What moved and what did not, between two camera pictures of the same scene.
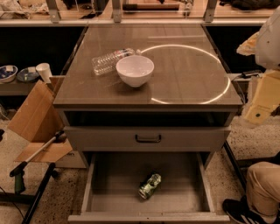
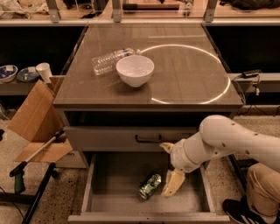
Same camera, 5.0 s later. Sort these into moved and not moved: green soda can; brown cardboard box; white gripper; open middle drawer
Moved: white gripper
Not moved: green soda can; brown cardboard box; open middle drawer
